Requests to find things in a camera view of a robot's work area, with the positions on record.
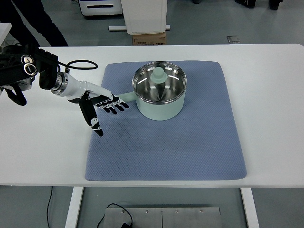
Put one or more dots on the green pot with handle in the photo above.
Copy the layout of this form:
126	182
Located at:
158	112

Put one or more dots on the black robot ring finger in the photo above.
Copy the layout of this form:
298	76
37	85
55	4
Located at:
112	110

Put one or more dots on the white cabinet pillar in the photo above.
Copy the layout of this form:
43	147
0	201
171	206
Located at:
143	17

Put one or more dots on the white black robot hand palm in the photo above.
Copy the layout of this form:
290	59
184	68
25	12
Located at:
69	87

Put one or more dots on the white table left edge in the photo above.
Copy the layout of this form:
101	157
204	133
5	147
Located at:
4	31

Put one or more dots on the grey floor socket plate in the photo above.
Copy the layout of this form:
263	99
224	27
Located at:
233	39

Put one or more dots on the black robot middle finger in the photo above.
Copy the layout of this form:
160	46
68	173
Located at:
120	109

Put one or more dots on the blue quilted mat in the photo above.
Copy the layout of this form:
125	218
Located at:
200	143

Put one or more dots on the person in dark trousers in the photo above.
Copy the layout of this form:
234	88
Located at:
33	11

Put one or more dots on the metal floor plate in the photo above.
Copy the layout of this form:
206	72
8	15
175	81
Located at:
181	217

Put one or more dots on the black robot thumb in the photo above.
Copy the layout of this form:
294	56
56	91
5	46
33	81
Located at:
89	113

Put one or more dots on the glass lid with green knob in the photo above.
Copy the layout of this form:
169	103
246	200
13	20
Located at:
159	82

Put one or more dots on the white machine with slot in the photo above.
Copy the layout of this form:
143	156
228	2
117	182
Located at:
100	7

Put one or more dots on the cardboard box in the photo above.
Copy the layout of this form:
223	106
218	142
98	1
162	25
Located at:
149	39

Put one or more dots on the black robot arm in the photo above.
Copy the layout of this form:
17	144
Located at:
19	65

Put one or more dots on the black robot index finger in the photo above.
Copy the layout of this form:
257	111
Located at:
117	102

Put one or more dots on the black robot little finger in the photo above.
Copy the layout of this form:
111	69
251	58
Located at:
104	107

